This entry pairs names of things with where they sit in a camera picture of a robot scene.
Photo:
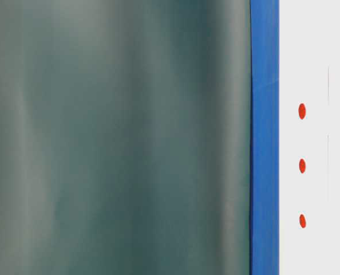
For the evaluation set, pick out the green backdrop curtain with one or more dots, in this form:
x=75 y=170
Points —
x=125 y=137

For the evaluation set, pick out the blue table cloth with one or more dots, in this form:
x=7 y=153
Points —
x=264 y=179

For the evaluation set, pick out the large white foam board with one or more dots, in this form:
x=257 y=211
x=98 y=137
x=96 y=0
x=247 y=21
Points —
x=309 y=137

